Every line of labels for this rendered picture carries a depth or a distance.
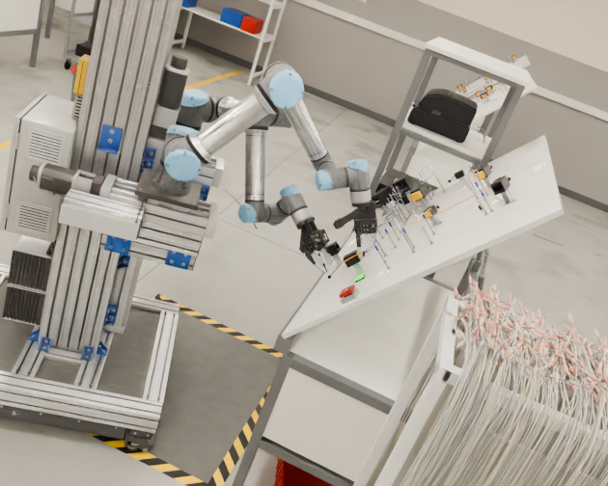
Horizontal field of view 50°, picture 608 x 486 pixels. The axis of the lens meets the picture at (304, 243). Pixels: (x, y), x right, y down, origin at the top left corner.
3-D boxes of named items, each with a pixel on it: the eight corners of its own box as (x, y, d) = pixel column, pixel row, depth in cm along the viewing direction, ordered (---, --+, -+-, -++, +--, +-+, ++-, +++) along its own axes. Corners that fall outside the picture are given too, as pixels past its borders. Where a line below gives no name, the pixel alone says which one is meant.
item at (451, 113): (405, 122, 320) (421, 85, 312) (410, 114, 341) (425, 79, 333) (462, 145, 317) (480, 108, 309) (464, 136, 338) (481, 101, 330)
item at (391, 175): (372, 193, 336) (376, 181, 333) (384, 176, 368) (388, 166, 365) (430, 218, 331) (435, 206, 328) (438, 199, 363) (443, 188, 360)
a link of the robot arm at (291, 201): (288, 192, 258) (300, 181, 252) (299, 216, 256) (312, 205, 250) (273, 194, 252) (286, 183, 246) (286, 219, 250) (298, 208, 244)
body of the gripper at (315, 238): (315, 248, 240) (301, 220, 243) (306, 256, 248) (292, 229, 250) (331, 242, 244) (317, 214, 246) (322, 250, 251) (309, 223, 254)
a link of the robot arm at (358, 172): (342, 160, 237) (365, 157, 238) (345, 190, 239) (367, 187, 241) (347, 163, 229) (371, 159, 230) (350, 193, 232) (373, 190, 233)
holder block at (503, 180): (523, 190, 226) (511, 168, 225) (513, 203, 218) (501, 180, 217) (511, 195, 229) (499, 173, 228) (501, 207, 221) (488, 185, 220)
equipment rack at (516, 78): (299, 355, 375) (425, 42, 297) (326, 310, 429) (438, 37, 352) (379, 393, 367) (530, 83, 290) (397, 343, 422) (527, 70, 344)
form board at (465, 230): (356, 233, 335) (354, 229, 335) (545, 138, 292) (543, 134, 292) (284, 338, 229) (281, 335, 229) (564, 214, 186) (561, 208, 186)
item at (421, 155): (373, 235, 568) (450, 53, 499) (389, 197, 674) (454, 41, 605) (450, 268, 561) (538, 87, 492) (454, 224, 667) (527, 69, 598)
